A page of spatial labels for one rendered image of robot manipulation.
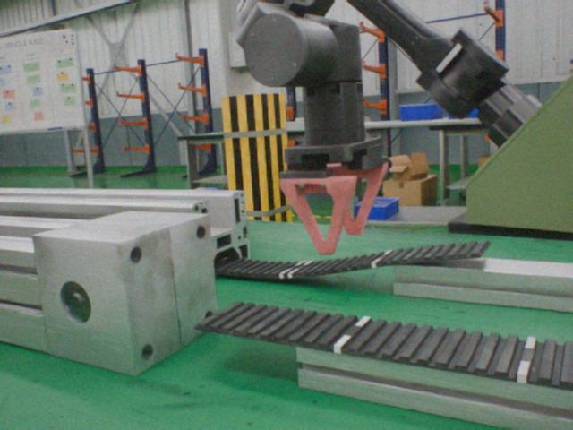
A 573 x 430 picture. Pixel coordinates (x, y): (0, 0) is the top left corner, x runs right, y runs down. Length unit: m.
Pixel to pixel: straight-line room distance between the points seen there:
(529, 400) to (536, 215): 0.50
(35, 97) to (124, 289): 6.01
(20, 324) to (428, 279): 0.34
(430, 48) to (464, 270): 0.47
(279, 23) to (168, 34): 10.87
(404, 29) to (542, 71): 7.16
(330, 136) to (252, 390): 0.24
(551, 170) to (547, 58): 7.25
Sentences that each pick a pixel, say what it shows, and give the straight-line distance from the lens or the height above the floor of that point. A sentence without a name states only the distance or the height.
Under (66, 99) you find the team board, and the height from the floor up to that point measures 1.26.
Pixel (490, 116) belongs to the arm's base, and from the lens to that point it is 0.90.
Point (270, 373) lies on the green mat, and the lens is 0.38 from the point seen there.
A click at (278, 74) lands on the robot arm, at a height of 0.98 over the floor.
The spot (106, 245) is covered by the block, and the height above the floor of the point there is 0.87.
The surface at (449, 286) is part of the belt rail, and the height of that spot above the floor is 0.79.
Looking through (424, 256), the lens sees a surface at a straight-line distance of 0.50.
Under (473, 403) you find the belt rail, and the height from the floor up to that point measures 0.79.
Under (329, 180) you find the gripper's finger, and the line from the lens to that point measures 0.48.
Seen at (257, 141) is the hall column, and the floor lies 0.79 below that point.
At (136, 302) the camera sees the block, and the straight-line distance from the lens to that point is 0.39.
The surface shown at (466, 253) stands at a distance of 0.49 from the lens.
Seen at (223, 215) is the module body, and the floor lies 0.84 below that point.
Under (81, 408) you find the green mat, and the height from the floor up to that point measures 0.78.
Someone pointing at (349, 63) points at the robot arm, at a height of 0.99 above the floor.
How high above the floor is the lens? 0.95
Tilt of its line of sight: 10 degrees down
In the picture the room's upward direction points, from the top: 4 degrees counter-clockwise
